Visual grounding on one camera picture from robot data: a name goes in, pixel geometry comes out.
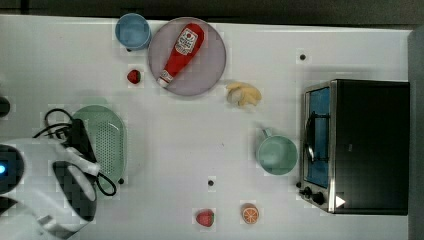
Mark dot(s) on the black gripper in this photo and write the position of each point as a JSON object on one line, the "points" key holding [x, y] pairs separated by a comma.
{"points": [[79, 140]]}

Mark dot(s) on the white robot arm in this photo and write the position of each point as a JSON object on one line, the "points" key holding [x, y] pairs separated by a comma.
{"points": [[51, 183]]}

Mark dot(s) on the small red toy strawberry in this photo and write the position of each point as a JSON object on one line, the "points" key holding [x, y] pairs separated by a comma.
{"points": [[134, 76]]}

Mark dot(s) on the blue plastic cup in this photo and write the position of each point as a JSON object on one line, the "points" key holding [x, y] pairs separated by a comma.
{"points": [[133, 32]]}

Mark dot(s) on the grey round plate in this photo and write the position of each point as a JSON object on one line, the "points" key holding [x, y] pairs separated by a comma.
{"points": [[203, 71]]}

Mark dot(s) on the large red toy strawberry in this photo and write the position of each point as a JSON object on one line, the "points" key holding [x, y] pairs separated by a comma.
{"points": [[205, 217]]}

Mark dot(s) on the red plush ketchup bottle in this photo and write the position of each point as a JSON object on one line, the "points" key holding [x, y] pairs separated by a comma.
{"points": [[186, 46]]}

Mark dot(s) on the yellow plush banana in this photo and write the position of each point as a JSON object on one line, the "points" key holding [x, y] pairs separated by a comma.
{"points": [[242, 94]]}

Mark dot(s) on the orange slice toy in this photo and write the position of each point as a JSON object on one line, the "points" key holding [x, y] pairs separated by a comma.
{"points": [[250, 213]]}

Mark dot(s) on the green plastic mug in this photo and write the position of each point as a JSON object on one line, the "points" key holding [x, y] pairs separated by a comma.
{"points": [[276, 154]]}

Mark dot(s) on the black toaster oven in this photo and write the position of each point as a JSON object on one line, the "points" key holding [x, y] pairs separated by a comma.
{"points": [[355, 147]]}

